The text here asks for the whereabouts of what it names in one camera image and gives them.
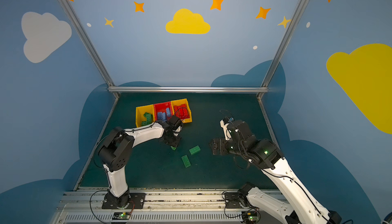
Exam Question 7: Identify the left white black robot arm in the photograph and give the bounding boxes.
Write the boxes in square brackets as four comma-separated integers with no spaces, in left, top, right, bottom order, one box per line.
[98,116,183,210]

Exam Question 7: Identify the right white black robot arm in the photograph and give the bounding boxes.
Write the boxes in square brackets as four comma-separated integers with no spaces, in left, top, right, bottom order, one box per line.
[210,119,342,224]

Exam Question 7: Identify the red plastic bin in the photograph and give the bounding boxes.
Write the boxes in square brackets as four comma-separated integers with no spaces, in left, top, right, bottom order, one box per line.
[153,102,174,121]

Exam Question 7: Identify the right yellow plastic bin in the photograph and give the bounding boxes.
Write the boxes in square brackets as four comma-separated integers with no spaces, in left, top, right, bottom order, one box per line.
[171,99,193,124]

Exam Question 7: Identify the yellow plastic bin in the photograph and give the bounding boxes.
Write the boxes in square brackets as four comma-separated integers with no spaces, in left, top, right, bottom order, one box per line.
[135,105,155,127]
[171,99,193,124]

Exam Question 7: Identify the left yellow plastic bin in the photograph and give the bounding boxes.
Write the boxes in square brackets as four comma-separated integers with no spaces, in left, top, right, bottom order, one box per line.
[135,105,155,127]

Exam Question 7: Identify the right green circuit board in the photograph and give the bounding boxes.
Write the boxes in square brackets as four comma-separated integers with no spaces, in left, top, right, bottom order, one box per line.
[241,211,260,224]

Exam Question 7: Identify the green circuit board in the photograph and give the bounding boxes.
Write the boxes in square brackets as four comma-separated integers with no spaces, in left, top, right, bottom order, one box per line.
[112,212,131,221]
[241,211,260,224]

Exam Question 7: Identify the left green circuit board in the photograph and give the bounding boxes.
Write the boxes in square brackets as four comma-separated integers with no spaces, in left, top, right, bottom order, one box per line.
[112,212,131,221]

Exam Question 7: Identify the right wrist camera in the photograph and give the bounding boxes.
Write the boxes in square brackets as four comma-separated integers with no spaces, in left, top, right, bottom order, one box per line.
[219,119,231,140]

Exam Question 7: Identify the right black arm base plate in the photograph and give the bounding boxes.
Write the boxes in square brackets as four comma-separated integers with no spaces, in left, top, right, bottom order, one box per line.
[222,191,249,209]

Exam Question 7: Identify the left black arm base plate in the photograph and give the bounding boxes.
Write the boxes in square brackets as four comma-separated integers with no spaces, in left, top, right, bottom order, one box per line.
[102,191,146,210]

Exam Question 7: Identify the aluminium frame back bar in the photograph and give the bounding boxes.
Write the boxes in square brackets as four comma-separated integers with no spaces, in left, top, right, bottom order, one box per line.
[108,86,268,93]

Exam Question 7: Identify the aluminium frame right post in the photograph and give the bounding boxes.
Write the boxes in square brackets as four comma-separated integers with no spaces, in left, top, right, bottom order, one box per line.
[257,0,310,102]

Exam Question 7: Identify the aluminium frame post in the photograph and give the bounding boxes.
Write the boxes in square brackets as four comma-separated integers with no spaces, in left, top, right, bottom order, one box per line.
[58,0,115,88]
[257,0,310,102]

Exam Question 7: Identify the aluminium frame left post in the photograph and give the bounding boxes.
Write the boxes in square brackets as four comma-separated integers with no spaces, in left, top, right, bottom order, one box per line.
[58,0,115,88]

